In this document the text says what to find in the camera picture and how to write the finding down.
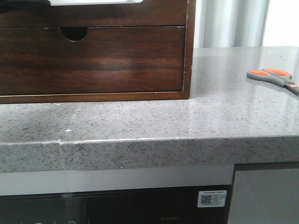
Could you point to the grey cabinet door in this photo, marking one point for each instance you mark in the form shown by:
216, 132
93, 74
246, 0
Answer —
265, 193

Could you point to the dark wooden drawer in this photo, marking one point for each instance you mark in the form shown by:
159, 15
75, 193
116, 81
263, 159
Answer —
125, 59

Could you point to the dark wooden drawer cabinet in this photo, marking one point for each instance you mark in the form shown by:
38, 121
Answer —
74, 21

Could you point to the white curtain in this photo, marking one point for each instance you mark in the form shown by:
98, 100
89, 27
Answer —
246, 23

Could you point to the white plastic box on cabinet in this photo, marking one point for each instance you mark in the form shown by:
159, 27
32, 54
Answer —
91, 2

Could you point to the black built-in appliance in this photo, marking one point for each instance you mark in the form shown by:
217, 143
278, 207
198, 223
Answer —
176, 205

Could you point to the grey orange scissors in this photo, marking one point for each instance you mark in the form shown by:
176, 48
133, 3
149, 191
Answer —
275, 76

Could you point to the white QR code sticker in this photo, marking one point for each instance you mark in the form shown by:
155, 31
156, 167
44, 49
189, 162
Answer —
209, 199

